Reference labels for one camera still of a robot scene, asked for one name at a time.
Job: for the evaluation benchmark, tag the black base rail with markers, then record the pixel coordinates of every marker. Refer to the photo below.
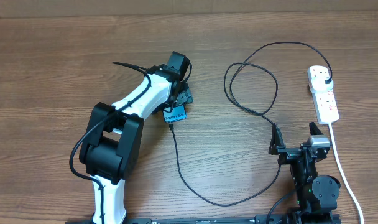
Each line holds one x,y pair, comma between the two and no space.
258,219

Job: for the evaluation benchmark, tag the white power strip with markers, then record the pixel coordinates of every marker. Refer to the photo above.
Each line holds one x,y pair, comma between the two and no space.
325,103

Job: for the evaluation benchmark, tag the white charger plug adapter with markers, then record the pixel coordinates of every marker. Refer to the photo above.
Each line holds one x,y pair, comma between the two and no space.
319,85

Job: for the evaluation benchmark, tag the Samsung Galaxy smartphone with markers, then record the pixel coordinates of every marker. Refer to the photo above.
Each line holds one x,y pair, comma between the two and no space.
174,114

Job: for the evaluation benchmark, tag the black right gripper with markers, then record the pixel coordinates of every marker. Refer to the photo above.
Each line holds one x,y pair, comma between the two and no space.
288,154

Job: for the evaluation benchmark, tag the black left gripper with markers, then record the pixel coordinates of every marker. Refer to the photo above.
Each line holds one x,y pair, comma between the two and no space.
184,95

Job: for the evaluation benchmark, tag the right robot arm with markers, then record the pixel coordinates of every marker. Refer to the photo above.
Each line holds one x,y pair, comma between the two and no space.
316,194

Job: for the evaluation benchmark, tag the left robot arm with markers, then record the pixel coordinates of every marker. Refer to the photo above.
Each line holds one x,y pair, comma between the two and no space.
110,146

